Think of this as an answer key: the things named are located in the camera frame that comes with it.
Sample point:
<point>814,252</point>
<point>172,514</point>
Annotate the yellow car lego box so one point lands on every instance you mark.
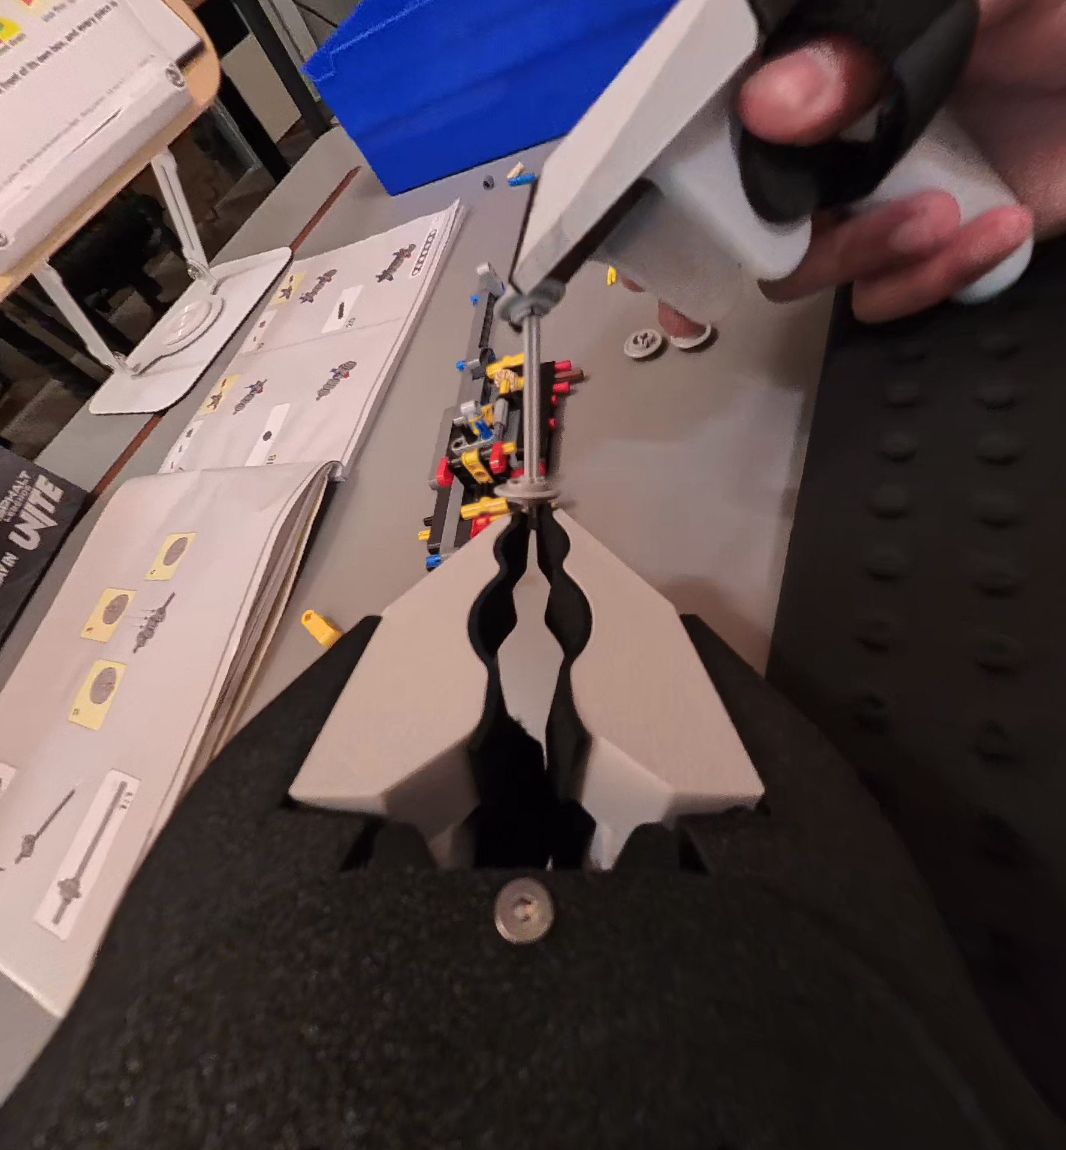
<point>2,540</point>

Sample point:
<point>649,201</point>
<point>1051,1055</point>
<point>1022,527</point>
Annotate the grey lego axle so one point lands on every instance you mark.
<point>530,404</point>

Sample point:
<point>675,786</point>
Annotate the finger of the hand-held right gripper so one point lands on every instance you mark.
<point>622,116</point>

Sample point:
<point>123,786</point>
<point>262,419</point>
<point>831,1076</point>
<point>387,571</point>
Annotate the lego instruction booklet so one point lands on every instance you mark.
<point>181,630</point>

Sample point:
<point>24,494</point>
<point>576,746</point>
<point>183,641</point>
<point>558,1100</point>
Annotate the yellow lego connector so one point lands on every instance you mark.
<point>321,628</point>

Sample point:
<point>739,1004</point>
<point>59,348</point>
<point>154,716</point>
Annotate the printed instruction sheet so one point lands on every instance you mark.
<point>48,91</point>

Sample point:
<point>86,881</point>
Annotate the person's right hand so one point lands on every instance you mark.
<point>1044,109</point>

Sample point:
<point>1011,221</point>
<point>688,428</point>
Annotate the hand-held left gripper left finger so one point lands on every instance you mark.
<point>398,711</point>

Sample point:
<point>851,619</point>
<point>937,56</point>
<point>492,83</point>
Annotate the blue plastic bin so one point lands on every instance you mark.
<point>460,82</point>

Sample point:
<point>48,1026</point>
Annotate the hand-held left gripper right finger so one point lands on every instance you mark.
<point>668,711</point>

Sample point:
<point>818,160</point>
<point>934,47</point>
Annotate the partly built lego chassis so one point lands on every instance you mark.
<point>479,459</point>

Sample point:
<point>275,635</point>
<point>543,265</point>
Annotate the grey lego pulley disc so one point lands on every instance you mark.
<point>525,492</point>
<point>644,344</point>
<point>532,302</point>
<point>692,338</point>

